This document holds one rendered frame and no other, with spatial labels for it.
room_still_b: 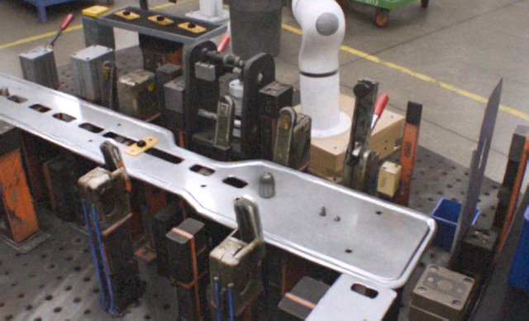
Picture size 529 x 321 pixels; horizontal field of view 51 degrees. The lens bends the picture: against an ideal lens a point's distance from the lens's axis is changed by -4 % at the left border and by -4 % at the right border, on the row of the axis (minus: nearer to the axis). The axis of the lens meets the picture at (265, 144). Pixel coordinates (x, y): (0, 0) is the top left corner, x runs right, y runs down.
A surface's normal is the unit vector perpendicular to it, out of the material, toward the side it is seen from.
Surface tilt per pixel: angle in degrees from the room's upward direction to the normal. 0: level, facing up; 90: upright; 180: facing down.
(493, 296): 0
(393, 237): 0
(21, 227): 90
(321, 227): 0
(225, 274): 90
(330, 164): 90
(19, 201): 90
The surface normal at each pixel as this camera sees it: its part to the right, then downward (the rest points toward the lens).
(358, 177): -0.55, 0.42
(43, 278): 0.00, -0.87
